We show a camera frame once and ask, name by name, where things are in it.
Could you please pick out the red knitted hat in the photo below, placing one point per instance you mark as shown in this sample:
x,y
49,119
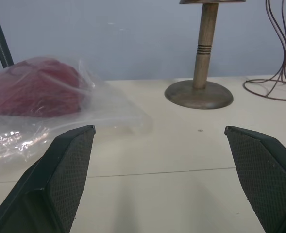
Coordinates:
x,y
33,89

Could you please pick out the wooden hat stand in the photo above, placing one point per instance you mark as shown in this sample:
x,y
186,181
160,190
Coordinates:
x,y
201,80

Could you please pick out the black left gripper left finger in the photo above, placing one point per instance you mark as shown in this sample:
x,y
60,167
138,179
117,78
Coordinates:
x,y
60,174

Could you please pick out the clear plastic bag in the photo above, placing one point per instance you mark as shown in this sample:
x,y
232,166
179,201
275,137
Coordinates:
x,y
113,109

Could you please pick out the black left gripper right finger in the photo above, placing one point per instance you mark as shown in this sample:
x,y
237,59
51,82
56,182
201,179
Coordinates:
x,y
264,174

